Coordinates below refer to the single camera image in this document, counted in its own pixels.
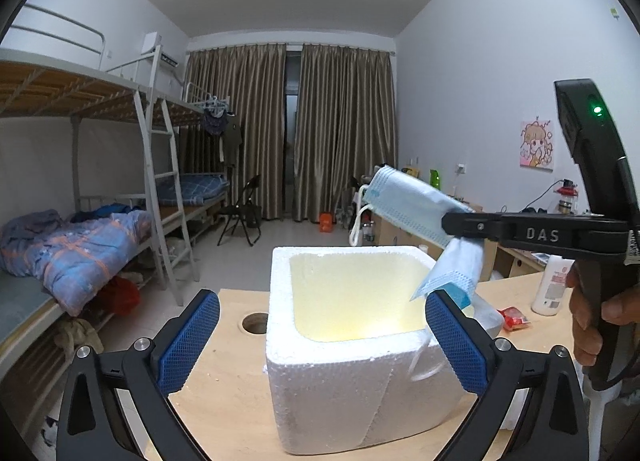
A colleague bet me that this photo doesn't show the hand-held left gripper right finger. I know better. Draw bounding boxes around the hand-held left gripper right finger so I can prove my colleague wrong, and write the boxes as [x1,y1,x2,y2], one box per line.
[425,289,590,461]

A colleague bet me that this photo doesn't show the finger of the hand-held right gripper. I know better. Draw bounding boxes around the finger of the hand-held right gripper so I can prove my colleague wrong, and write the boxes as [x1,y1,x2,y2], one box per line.
[441,210,505,244]

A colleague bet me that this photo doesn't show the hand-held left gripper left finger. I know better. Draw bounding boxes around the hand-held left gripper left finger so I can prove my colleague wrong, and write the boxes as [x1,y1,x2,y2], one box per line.
[56,288,221,461]

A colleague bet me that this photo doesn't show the blue face mask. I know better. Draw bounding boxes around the blue face mask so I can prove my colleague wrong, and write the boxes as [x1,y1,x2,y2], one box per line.
[410,238,486,303]
[349,165,477,249]

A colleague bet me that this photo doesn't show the white foam box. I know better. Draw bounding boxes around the white foam box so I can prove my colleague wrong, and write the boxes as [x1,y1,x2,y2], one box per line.
[264,246,501,457]

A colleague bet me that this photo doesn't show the person's right hand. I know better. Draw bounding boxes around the person's right hand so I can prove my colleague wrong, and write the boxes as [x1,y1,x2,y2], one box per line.
[566,256,640,368]

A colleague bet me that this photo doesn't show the red lantern bottle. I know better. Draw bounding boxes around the red lantern bottle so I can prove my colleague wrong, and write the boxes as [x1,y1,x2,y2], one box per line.
[555,180,581,215]

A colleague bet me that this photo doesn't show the wooden desk with patterned top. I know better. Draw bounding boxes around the wooden desk with patterned top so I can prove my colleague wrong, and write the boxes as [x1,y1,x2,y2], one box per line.
[480,208,591,283]

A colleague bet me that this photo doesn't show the red snack packet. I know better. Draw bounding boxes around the red snack packet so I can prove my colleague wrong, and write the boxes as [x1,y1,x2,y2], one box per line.
[496,306,532,332]

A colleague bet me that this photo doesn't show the red bag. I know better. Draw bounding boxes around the red bag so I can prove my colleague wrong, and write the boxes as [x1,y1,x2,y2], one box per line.
[97,276,142,315]

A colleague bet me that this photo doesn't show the white lotion pump bottle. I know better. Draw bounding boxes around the white lotion pump bottle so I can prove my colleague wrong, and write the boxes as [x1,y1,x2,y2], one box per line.
[531,255,576,317]

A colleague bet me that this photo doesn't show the beige cloth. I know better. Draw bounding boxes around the beige cloth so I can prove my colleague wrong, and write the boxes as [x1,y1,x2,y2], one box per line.
[52,318,104,363]

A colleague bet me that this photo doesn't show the black folding chair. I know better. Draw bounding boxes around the black folding chair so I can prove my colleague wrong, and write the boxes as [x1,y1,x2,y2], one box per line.
[217,175,263,248]

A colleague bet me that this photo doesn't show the blue orange plaid quilt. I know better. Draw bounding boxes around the blue orange plaid quilt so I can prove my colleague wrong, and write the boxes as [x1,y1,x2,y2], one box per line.
[0,208,156,317]

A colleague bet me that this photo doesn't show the blue plaid bedding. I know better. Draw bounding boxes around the blue plaid bedding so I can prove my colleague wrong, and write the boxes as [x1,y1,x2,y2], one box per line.
[177,173,231,206]

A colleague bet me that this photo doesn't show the brown curtain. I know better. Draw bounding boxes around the brown curtain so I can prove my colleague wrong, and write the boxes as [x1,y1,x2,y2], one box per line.
[292,43,398,222]
[185,43,289,222]

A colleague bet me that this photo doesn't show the white bed ladder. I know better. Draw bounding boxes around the white bed ladder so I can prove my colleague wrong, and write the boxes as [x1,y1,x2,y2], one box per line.
[132,88,197,307]

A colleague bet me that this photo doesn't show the dark hanging clothes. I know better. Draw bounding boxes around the dark hanging clothes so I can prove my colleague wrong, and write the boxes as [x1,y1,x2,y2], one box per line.
[202,108,244,168]

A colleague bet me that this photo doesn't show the white metal bunk bed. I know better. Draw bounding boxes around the white metal bunk bed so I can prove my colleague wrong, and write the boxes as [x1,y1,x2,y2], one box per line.
[0,3,201,392]
[150,81,236,242]

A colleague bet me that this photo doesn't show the white air conditioner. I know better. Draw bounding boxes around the white air conditioner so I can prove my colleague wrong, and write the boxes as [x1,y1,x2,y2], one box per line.
[142,32,181,66]

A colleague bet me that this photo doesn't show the pink cartoon wall poster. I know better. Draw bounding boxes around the pink cartoon wall poster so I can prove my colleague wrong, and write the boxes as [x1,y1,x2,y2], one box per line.
[520,116,556,169]

